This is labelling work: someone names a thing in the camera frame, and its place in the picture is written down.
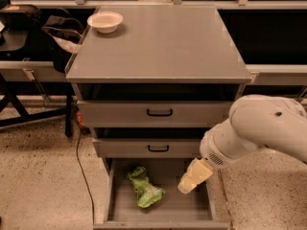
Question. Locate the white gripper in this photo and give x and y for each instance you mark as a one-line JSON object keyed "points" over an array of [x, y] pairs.
{"points": [[209, 152]]}

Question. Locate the grey top drawer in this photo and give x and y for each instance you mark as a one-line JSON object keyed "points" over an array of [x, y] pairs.
{"points": [[155, 104]]}

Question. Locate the grey middle drawer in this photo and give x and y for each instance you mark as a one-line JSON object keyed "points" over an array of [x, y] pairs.
{"points": [[123, 142]]}

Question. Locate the black bag on table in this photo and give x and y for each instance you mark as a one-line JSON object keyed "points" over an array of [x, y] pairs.
{"points": [[19, 17]]}

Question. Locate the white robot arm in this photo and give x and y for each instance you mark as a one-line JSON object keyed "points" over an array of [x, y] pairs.
{"points": [[254, 122]]}

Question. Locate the white bowl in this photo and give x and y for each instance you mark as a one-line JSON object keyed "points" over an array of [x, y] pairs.
{"points": [[105, 22]]}

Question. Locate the black folding table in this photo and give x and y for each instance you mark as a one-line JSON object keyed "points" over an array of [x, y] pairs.
{"points": [[29, 68]]}

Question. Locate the black middle drawer handle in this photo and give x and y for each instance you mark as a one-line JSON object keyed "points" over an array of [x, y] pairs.
{"points": [[157, 148]]}

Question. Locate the grey drawer cabinet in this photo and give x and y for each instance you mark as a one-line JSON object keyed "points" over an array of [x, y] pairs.
{"points": [[161, 44]]}

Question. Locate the black top drawer handle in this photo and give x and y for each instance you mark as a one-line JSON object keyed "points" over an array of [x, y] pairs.
{"points": [[160, 113]]}

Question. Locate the black drawer handle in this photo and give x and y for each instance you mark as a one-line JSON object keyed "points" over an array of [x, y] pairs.
{"points": [[160, 113], [157, 148]]}

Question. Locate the grey open bottom drawer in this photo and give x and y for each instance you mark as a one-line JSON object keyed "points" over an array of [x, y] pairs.
{"points": [[175, 211]]}

